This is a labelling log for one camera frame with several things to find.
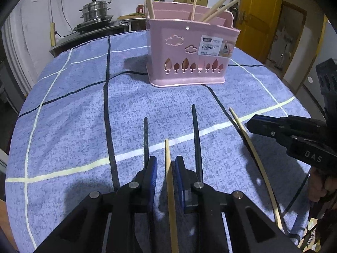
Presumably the dark metal side table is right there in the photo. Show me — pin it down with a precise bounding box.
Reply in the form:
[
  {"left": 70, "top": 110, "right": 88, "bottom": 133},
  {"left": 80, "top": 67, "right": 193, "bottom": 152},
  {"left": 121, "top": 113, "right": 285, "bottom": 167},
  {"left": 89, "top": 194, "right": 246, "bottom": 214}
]
[{"left": 49, "top": 20, "right": 148, "bottom": 58}]

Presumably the steel steamer pot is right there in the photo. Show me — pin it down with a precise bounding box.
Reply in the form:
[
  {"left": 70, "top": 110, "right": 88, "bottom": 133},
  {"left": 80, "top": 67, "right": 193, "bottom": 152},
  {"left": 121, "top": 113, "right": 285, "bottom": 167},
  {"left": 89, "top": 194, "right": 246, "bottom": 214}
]
[{"left": 80, "top": 0, "right": 112, "bottom": 23}]

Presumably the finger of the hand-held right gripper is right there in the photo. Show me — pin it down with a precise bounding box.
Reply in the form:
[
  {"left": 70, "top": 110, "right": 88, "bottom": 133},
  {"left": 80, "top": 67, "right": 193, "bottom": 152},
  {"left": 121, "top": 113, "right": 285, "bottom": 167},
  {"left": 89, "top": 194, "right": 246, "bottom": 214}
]
[
  {"left": 247, "top": 116, "right": 292, "bottom": 139},
  {"left": 251, "top": 114, "right": 290, "bottom": 120}
]

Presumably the gas stove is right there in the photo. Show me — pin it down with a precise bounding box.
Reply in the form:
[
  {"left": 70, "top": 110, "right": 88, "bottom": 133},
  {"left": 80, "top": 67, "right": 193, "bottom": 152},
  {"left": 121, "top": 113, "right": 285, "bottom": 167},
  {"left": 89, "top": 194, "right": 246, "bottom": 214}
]
[{"left": 73, "top": 16, "right": 114, "bottom": 34}]

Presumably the black chopstick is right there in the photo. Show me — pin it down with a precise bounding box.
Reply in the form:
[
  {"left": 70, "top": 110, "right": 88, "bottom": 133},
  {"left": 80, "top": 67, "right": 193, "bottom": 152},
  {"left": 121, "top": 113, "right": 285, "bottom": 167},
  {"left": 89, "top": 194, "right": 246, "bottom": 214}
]
[
  {"left": 191, "top": 104, "right": 204, "bottom": 183},
  {"left": 143, "top": 118, "right": 150, "bottom": 170}
]

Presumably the wooden door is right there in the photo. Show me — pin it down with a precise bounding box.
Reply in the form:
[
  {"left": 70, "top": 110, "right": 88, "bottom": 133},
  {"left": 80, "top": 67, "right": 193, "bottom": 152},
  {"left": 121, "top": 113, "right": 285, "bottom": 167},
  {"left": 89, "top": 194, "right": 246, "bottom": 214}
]
[{"left": 238, "top": 0, "right": 284, "bottom": 62}]

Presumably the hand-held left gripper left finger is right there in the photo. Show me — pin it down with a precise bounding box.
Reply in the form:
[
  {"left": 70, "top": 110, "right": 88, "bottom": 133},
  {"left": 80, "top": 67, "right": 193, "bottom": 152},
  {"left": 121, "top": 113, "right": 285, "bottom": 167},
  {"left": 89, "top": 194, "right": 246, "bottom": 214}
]
[{"left": 34, "top": 156, "right": 158, "bottom": 253}]

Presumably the pink plastic utensil basket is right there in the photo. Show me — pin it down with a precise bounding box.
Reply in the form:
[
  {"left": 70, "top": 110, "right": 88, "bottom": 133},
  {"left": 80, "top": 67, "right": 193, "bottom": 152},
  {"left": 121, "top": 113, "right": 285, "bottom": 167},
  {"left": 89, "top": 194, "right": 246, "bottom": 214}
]
[{"left": 146, "top": 1, "right": 241, "bottom": 88}]

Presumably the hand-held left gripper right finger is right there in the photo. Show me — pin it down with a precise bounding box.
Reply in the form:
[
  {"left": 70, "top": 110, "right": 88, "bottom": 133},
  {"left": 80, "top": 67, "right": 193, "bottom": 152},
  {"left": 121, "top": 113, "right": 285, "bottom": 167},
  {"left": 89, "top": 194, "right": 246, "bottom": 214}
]
[{"left": 175, "top": 155, "right": 303, "bottom": 253}]

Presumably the sliding glass door frame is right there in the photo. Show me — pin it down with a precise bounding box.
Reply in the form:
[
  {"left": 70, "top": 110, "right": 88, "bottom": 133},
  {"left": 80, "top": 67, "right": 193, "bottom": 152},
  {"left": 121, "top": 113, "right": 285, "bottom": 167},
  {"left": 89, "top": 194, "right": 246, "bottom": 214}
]
[{"left": 0, "top": 5, "right": 40, "bottom": 101}]

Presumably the black cable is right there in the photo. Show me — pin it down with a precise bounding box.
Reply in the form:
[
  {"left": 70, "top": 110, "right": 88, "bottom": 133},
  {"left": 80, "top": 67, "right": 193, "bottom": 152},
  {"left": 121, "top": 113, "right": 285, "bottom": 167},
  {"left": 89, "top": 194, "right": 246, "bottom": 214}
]
[{"left": 283, "top": 172, "right": 313, "bottom": 243}]

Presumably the blue checked blanket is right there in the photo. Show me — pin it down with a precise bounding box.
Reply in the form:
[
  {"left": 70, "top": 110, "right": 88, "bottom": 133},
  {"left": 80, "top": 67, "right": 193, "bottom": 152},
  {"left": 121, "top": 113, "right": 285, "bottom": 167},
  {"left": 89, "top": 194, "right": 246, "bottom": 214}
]
[{"left": 5, "top": 28, "right": 316, "bottom": 253}]

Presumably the person's right hand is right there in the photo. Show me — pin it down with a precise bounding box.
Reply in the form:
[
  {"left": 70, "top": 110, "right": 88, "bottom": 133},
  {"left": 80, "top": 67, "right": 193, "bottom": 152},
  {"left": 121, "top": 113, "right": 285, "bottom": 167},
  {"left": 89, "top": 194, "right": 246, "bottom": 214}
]
[{"left": 308, "top": 167, "right": 333, "bottom": 204}]

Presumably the grey panel with white knob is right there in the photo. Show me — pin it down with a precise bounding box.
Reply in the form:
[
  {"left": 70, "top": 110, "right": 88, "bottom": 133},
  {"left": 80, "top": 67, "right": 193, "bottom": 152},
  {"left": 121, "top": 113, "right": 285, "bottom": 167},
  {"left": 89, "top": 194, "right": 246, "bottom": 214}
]
[{"left": 300, "top": 58, "right": 327, "bottom": 116}]

